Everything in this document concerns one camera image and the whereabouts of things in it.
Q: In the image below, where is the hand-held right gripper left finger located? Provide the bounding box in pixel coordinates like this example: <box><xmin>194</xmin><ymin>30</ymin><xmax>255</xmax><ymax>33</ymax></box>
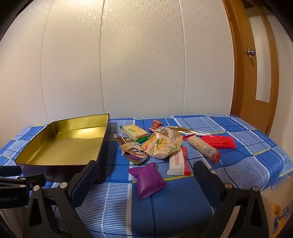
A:
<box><xmin>23</xmin><ymin>160</ymin><xmax>100</xmax><ymax>238</ymax></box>

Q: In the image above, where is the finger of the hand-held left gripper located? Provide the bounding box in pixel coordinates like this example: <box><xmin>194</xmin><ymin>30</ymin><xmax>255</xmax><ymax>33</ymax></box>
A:
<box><xmin>0</xmin><ymin>174</ymin><xmax>46</xmax><ymax>190</ymax></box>
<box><xmin>0</xmin><ymin>166</ymin><xmax>23</xmax><ymax>177</ymax></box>

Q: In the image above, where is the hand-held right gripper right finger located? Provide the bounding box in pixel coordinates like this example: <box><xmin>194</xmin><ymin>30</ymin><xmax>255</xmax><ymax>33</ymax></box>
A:
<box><xmin>193</xmin><ymin>160</ymin><xmax>275</xmax><ymax>238</ymax></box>

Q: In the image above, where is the red and white wafer packet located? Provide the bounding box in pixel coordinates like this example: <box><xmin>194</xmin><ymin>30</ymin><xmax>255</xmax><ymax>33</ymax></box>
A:
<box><xmin>167</xmin><ymin>147</ymin><xmax>191</xmax><ymax>176</ymax></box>

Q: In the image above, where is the gold metal tin box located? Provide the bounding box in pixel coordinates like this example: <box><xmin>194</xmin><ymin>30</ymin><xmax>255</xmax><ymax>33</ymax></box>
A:
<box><xmin>15</xmin><ymin>114</ymin><xmax>111</xmax><ymax>184</ymax></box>

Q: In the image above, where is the bright red snack packet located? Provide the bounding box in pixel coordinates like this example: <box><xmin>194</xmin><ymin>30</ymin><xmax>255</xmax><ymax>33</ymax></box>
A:
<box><xmin>200</xmin><ymin>135</ymin><xmax>237</xmax><ymax>150</ymax></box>

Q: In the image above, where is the clear pastry bag green label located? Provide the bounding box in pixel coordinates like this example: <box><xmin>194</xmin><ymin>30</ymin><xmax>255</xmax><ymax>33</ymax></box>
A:
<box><xmin>146</xmin><ymin>133</ymin><xmax>183</xmax><ymax>160</ymax></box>

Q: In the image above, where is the brown and purple snack packet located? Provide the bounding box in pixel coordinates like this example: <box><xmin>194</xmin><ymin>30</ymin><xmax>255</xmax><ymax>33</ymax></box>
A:
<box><xmin>114</xmin><ymin>134</ymin><xmax>148</xmax><ymax>165</ymax></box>

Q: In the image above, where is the plain purple snack packet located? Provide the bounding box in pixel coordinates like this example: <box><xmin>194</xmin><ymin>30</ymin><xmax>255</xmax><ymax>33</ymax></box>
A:
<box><xmin>128</xmin><ymin>162</ymin><xmax>167</xmax><ymax>200</ymax></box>

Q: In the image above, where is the beige pastry packet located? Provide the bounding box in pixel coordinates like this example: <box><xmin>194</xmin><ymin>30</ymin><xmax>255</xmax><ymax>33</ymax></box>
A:
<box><xmin>156</xmin><ymin>127</ymin><xmax>183</xmax><ymax>140</ymax></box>

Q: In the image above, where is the green-edged cracker packet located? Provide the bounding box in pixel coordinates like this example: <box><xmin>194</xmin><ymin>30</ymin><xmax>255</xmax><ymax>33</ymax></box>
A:
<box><xmin>119</xmin><ymin>124</ymin><xmax>150</xmax><ymax>142</ymax></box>

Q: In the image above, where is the small dark red packet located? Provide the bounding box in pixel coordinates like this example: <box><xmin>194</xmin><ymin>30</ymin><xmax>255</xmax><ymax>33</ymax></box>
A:
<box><xmin>148</xmin><ymin>119</ymin><xmax>162</xmax><ymax>133</ymax></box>

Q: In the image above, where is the blue plaid bedsheet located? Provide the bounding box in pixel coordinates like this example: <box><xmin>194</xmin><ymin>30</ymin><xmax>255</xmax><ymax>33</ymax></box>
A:
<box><xmin>0</xmin><ymin>114</ymin><xmax>293</xmax><ymax>238</ymax></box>

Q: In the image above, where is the long cereal bar packet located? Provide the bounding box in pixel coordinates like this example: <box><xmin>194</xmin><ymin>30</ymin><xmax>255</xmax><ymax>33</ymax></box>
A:
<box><xmin>183</xmin><ymin>135</ymin><xmax>221</xmax><ymax>164</ymax></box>

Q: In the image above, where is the gold and white sachet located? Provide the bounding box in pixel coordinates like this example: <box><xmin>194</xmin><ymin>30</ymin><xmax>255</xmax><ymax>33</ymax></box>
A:
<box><xmin>165</xmin><ymin>125</ymin><xmax>213</xmax><ymax>135</ymax></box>

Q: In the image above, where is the yellow orange snack packet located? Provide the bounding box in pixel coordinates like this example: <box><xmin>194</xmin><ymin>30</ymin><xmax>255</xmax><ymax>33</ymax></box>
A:
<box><xmin>141</xmin><ymin>133</ymin><xmax>158</xmax><ymax>152</ymax></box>

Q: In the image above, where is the wooden door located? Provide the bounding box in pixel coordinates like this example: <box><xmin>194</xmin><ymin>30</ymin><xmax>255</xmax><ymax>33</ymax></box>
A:
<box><xmin>223</xmin><ymin>0</ymin><xmax>281</xmax><ymax>135</ymax></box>

